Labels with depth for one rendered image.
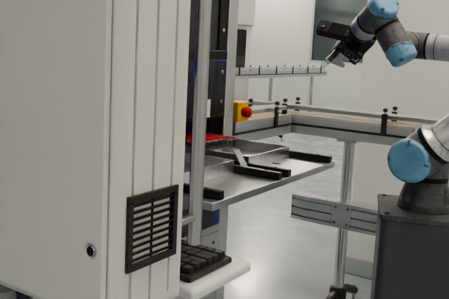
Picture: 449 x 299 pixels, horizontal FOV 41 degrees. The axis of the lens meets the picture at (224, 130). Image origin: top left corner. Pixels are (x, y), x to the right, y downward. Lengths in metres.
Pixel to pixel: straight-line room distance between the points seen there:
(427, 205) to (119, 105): 1.12
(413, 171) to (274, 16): 9.46
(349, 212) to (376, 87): 0.81
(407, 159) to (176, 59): 0.85
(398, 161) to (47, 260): 0.98
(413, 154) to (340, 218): 1.23
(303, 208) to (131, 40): 2.12
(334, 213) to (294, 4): 8.23
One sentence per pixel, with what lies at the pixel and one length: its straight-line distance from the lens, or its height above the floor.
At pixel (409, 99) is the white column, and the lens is 3.23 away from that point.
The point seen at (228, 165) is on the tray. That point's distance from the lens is 1.64.
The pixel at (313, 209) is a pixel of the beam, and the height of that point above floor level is 0.49.
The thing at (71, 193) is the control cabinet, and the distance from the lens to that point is 0.91.
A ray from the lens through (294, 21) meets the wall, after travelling 10.78.
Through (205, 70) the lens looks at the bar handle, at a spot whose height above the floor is 1.19.
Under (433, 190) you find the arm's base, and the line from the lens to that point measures 1.78.
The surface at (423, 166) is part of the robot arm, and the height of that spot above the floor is 0.95.
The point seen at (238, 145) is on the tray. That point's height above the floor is 0.89.
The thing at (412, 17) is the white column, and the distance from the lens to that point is 3.24.
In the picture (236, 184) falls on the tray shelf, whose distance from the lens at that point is 1.53.
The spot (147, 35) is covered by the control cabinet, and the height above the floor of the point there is 1.24.
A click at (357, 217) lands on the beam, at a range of 2.77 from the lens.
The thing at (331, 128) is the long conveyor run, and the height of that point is 0.89.
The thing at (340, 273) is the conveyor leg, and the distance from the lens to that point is 2.89.
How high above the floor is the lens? 1.23
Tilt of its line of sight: 8 degrees down
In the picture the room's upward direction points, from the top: 3 degrees clockwise
